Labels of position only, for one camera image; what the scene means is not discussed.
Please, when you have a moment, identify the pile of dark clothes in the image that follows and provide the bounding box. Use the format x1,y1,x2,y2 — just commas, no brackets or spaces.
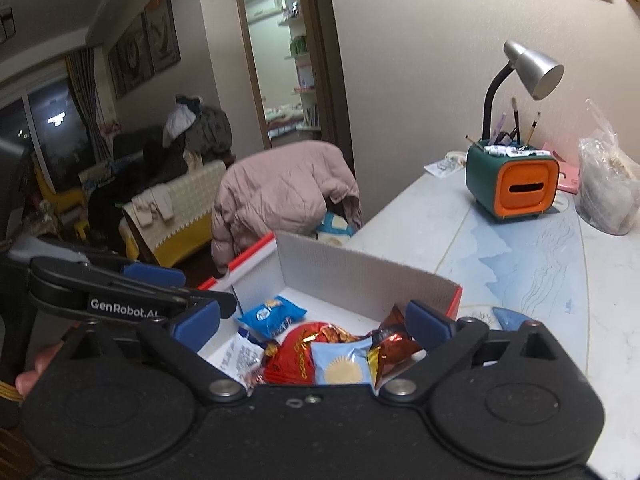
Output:
162,94,233,166

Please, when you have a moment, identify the red printed snack bag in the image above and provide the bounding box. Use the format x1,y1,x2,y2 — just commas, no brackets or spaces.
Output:
262,322,361,386

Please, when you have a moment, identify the pink notebook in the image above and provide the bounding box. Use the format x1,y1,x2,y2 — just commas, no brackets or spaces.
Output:
542,142,581,195

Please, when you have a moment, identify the beige garment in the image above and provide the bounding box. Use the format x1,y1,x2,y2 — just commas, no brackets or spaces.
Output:
131,184,176,228

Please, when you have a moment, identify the red cardboard box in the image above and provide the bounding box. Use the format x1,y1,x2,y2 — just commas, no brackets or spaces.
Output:
197,231,463,392

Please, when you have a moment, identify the person's left hand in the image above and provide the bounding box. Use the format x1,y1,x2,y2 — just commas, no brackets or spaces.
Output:
15,342,66,401

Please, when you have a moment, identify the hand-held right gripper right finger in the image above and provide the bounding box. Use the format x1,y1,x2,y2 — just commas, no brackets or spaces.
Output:
379,300,576,406

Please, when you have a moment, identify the light blue sun-print packet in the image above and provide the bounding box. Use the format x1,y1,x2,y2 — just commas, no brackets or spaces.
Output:
311,342,374,387

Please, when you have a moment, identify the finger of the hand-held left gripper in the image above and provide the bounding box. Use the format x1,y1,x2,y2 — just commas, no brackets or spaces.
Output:
75,252,187,291
27,255,239,322

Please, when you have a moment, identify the sofa with cream cover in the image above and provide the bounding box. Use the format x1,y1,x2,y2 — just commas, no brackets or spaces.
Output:
119,160,228,268

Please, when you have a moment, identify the red foil snack bag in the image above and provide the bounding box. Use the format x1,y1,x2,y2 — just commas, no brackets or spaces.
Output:
367,304,427,392

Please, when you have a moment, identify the green and orange pen holder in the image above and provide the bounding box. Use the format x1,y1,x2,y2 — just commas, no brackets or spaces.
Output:
465,140,559,223

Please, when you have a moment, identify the white and blue snack packet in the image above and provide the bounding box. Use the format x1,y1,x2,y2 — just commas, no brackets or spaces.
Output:
207,332,266,391

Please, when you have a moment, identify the black garment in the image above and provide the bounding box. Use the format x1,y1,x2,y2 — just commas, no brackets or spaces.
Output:
87,127,187,221

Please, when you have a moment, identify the dark framed wall picture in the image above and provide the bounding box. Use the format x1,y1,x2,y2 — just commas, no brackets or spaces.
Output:
107,12,156,98
144,0,182,73

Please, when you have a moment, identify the clear plastic food bag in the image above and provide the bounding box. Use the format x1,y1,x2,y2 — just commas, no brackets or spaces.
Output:
574,99,640,237

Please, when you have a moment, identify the blue cookie snack packet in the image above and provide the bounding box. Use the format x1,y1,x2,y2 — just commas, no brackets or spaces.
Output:
236,295,307,339

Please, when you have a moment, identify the grey curtain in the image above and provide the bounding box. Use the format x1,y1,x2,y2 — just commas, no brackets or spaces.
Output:
65,47,113,161

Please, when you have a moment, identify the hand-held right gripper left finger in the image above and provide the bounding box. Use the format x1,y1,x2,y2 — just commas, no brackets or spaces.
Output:
52,302,249,406

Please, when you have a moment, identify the silver desk lamp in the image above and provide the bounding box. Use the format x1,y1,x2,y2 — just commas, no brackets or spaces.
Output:
482,40,565,141

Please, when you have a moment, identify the brown door frame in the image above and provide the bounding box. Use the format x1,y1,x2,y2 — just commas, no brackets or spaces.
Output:
231,0,356,171

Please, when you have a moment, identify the pink padded jacket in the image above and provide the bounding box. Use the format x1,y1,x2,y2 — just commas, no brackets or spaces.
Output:
211,140,362,276

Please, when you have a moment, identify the paper leaflet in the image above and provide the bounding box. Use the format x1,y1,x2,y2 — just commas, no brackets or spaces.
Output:
424,150,468,177

